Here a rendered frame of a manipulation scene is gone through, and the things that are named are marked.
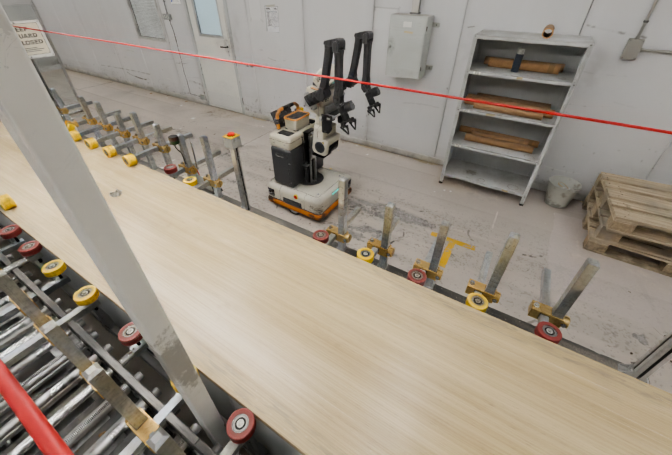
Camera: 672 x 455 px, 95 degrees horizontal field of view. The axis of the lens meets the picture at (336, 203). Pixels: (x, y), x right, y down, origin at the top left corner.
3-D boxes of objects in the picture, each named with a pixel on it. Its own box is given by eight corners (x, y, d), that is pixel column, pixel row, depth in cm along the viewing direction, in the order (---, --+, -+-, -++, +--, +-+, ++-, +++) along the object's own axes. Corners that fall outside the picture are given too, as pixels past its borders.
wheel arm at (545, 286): (540, 272, 147) (544, 266, 145) (548, 275, 146) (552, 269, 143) (533, 347, 117) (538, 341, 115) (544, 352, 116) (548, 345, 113)
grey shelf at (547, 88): (448, 166, 395) (482, 29, 304) (526, 186, 358) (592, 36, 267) (438, 182, 364) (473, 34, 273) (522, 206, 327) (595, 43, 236)
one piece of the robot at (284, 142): (274, 191, 317) (263, 112, 268) (306, 169, 354) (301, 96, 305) (300, 201, 302) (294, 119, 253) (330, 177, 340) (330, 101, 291)
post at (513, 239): (477, 306, 146) (511, 229, 118) (484, 309, 145) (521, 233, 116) (475, 312, 144) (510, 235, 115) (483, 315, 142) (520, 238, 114)
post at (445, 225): (423, 290, 159) (443, 218, 131) (430, 293, 158) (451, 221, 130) (421, 295, 157) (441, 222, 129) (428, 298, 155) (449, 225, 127)
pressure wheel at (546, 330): (549, 343, 120) (562, 326, 113) (550, 361, 114) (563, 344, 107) (526, 333, 123) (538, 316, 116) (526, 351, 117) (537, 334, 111)
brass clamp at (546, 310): (528, 305, 132) (532, 298, 130) (565, 320, 127) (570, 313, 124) (527, 316, 128) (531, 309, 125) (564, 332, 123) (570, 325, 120)
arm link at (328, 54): (330, 33, 211) (322, 35, 204) (347, 38, 206) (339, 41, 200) (322, 95, 240) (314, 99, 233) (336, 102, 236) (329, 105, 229)
